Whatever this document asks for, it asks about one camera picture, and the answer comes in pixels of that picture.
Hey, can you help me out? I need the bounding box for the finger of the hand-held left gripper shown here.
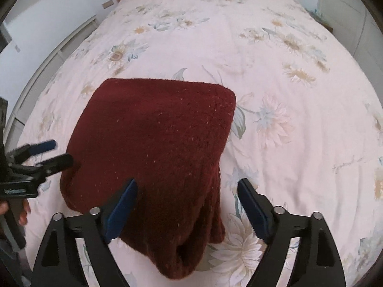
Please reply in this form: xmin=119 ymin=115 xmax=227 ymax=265
xmin=7 ymin=139 xmax=58 ymax=163
xmin=28 ymin=154 xmax=74 ymax=180

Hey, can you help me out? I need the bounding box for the person's left hand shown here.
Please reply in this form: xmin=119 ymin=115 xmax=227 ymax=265
xmin=0 ymin=199 xmax=31 ymax=227

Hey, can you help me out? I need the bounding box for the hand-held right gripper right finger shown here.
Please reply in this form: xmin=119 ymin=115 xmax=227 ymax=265
xmin=237 ymin=178 xmax=347 ymax=287

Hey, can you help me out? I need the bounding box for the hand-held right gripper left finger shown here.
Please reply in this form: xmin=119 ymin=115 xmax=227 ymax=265
xmin=31 ymin=179 xmax=139 ymax=287

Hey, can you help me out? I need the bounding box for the dark red knitted sweater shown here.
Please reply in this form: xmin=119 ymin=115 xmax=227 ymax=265
xmin=59 ymin=78 xmax=237 ymax=281

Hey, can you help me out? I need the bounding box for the white panelled bed frame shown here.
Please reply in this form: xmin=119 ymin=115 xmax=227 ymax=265
xmin=4 ymin=15 xmax=99 ymax=139

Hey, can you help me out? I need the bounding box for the floral pink bed cover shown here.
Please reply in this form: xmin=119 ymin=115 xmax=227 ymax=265
xmin=16 ymin=0 xmax=383 ymax=287

